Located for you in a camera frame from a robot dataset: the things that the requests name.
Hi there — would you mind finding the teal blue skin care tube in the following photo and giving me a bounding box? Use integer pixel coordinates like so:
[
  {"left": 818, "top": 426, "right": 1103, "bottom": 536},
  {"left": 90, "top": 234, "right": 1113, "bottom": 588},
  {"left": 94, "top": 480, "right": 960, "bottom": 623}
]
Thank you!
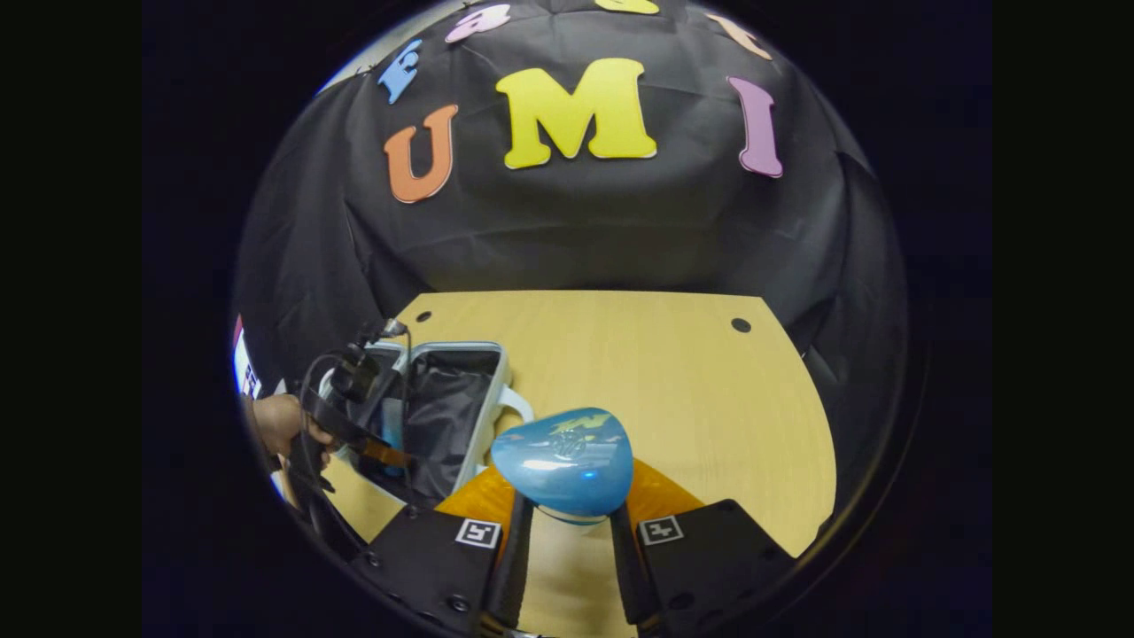
[{"left": 490, "top": 408, "right": 635, "bottom": 525}]

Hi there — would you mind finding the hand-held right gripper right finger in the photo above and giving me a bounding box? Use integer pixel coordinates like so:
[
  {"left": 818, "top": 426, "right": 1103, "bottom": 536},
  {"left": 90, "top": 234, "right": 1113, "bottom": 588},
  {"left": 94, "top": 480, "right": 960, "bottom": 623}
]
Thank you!
[{"left": 610, "top": 456, "right": 798, "bottom": 637}]

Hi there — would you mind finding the light blue suitcase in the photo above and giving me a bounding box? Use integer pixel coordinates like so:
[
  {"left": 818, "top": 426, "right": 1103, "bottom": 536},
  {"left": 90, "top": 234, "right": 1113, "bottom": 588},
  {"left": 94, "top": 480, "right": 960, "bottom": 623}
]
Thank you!
[{"left": 319, "top": 341, "right": 537, "bottom": 510}]

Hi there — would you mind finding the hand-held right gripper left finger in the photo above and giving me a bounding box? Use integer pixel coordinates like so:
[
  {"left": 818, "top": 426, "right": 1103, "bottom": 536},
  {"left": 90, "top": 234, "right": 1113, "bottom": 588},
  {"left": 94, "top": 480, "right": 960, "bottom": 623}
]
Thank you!
[{"left": 350, "top": 461, "right": 538, "bottom": 638}]

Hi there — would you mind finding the computer monitor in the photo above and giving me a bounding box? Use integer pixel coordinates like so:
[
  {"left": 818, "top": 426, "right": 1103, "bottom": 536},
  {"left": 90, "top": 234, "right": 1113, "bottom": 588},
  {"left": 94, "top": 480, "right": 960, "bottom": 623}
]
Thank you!
[{"left": 232, "top": 315, "right": 263, "bottom": 400}]

